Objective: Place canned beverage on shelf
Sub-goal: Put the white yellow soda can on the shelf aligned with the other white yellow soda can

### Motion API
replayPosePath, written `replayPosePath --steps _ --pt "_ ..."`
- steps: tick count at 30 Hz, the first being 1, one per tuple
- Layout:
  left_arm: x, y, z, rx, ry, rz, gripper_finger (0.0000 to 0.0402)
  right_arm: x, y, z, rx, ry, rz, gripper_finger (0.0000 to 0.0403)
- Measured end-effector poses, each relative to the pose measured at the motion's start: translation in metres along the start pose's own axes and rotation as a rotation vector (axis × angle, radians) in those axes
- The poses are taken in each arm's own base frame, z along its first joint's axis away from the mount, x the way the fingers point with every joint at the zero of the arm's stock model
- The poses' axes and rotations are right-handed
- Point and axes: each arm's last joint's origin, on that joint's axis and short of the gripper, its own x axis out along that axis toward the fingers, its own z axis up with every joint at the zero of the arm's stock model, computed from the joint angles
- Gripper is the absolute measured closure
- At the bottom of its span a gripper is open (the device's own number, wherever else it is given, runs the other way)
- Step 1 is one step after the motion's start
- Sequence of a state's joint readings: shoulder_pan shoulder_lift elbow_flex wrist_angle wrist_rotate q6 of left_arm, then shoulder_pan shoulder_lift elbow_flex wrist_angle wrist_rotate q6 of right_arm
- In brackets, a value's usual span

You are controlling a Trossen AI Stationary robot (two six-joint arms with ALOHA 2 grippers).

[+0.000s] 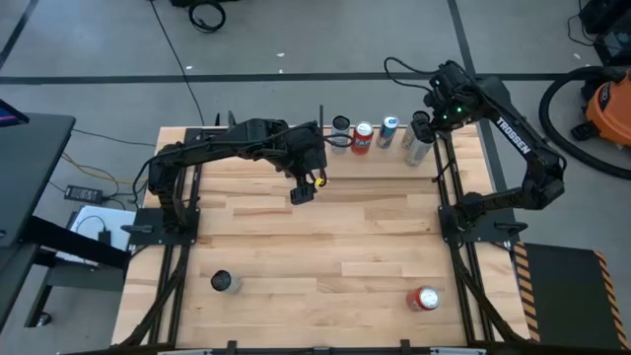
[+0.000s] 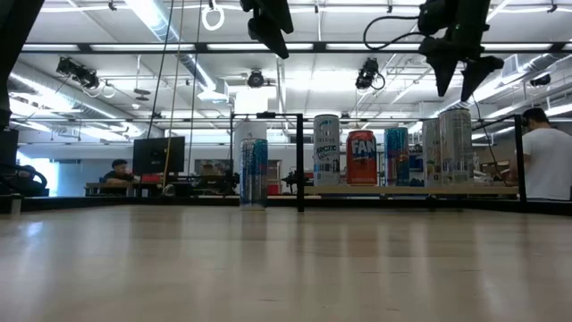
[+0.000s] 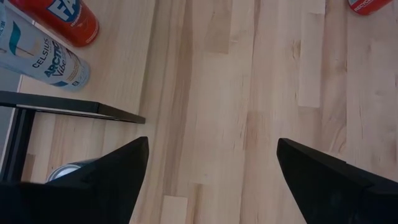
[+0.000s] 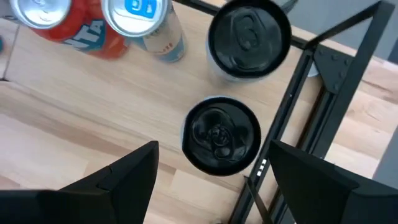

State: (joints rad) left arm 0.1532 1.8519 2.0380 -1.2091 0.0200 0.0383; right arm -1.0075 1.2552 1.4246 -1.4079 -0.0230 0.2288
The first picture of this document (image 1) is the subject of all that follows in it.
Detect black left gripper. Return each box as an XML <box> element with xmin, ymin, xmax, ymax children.
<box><xmin>277</xmin><ymin>119</ymin><xmax>328</xmax><ymax>206</ymax></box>

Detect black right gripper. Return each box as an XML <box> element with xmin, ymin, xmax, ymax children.
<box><xmin>410</xmin><ymin>58</ymin><xmax>488</xmax><ymax>146</ymax></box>

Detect white Celsius Tropical Vibe can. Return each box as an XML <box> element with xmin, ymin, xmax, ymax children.
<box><xmin>404</xmin><ymin>137</ymin><xmax>436</xmax><ymax>168</ymax></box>

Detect blue silver Red Bull can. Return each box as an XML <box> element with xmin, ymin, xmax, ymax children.
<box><xmin>376</xmin><ymin>114</ymin><xmax>400</xmax><ymax>150</ymax></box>

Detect red Fanta soda can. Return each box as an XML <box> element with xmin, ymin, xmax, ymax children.
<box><xmin>405</xmin><ymin>284</ymin><xmax>442</xmax><ymax>312</ymax></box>
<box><xmin>350</xmin><ymin>120</ymin><xmax>375</xmax><ymax>157</ymax></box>

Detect white blue Celsius Arctic can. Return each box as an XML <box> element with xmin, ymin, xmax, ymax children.
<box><xmin>329</xmin><ymin>114</ymin><xmax>352</xmax><ymax>156</ymax></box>

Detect raised wooden shelf board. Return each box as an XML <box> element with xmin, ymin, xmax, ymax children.
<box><xmin>324</xmin><ymin>125</ymin><xmax>440</xmax><ymax>179</ymax></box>

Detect white beverage can black lid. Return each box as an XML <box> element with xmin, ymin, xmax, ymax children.
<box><xmin>210</xmin><ymin>268</ymin><xmax>243</xmax><ymax>296</ymax></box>

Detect orange shop vacuum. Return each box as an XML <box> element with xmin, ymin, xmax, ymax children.
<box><xmin>537</xmin><ymin>65</ymin><xmax>631</xmax><ymax>179</ymax></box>
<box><xmin>571</xmin><ymin>68</ymin><xmax>631</xmax><ymax>149</ymax></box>

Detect white paper sheet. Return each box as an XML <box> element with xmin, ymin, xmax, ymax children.
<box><xmin>55</xmin><ymin>205</ymin><xmax>138</xmax><ymax>267</ymax></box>

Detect black equipment case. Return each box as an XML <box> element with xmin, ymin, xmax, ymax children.
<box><xmin>579</xmin><ymin>0</ymin><xmax>631</xmax><ymax>68</ymax></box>

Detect black mat hazard stripes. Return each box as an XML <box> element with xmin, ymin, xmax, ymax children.
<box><xmin>512</xmin><ymin>241</ymin><xmax>631</xmax><ymax>352</ymax></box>

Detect black power brick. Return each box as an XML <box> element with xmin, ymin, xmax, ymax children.
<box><xmin>63</xmin><ymin>184</ymin><xmax>104</xmax><ymax>203</ymax></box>

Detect black desk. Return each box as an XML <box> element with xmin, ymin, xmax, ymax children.
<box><xmin>0</xmin><ymin>111</ymin><xmax>132</xmax><ymax>336</ymax></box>

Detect dark display screen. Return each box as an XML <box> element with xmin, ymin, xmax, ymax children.
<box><xmin>0</xmin><ymin>98</ymin><xmax>30</xmax><ymax>128</ymax></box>

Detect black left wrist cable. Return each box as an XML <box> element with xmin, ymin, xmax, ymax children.
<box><xmin>319</xmin><ymin>131</ymin><xmax>355</xmax><ymax>150</ymax></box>

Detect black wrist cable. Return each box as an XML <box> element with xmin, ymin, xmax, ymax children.
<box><xmin>319</xmin><ymin>131</ymin><xmax>355</xmax><ymax>150</ymax></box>
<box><xmin>383</xmin><ymin>56</ymin><xmax>440</xmax><ymax>94</ymax></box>

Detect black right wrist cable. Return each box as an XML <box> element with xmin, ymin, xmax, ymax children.
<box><xmin>383</xmin><ymin>56</ymin><xmax>440</xmax><ymax>94</ymax></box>

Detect black divider post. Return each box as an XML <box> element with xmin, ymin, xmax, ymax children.
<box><xmin>318</xmin><ymin>105</ymin><xmax>327</xmax><ymax>184</ymax></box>

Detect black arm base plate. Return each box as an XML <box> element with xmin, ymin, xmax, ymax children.
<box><xmin>121</xmin><ymin>206</ymin><xmax>201</xmax><ymax>247</ymax></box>
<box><xmin>438</xmin><ymin>204</ymin><xmax>528</xmax><ymax>244</ymax></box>

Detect long black floor cable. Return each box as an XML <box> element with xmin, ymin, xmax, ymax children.
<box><xmin>149</xmin><ymin>0</ymin><xmax>206</xmax><ymax>127</ymax></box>

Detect coiled black cable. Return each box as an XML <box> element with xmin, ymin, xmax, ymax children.
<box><xmin>186</xmin><ymin>0</ymin><xmax>228</xmax><ymax>35</ymax></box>

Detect thin black floor cable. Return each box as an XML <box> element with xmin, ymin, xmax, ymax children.
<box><xmin>72</xmin><ymin>128</ymin><xmax>158</xmax><ymax>148</ymax></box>

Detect yellow floor cable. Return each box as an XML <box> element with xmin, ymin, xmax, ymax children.
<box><xmin>61</xmin><ymin>152</ymin><xmax>149</xmax><ymax>186</ymax></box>

